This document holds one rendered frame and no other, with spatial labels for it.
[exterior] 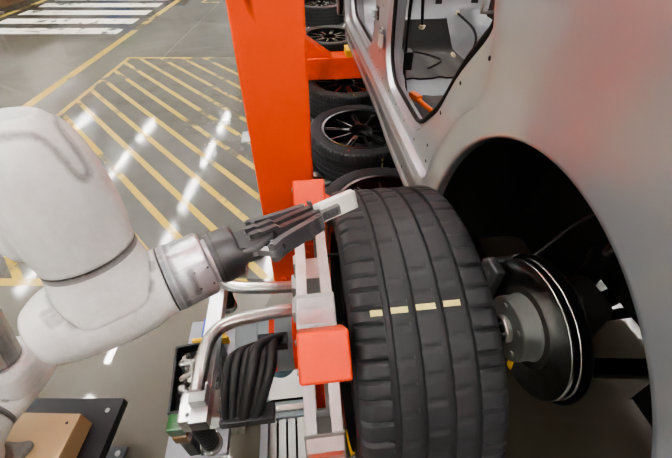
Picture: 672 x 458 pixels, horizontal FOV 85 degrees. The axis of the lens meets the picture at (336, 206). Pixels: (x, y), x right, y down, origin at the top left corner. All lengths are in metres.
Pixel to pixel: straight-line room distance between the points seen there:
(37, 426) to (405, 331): 1.27
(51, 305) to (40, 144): 0.18
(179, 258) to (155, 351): 1.55
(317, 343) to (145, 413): 1.42
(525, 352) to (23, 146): 0.92
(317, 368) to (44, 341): 0.32
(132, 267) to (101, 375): 1.61
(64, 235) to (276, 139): 0.65
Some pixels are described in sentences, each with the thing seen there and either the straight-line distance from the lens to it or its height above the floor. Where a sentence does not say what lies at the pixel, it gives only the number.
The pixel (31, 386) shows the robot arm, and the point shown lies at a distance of 1.45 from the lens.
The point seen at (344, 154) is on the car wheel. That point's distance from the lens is 2.11.
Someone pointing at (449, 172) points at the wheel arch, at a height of 1.05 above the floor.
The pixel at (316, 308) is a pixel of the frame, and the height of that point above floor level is 1.12.
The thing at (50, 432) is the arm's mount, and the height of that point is 0.39.
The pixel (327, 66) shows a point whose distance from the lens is 2.97.
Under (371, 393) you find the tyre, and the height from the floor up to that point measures 1.08.
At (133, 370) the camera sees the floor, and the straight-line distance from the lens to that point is 2.02.
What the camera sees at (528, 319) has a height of 0.92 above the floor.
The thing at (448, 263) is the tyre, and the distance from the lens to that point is 0.64.
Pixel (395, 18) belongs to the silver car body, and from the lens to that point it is 1.78.
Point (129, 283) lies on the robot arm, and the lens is 0.48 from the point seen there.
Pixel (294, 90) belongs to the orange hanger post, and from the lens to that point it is 0.93.
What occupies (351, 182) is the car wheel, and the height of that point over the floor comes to 0.50.
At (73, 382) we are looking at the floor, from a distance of 2.13.
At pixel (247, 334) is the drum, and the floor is 0.91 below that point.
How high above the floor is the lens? 1.64
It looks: 41 degrees down
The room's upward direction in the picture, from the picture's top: straight up
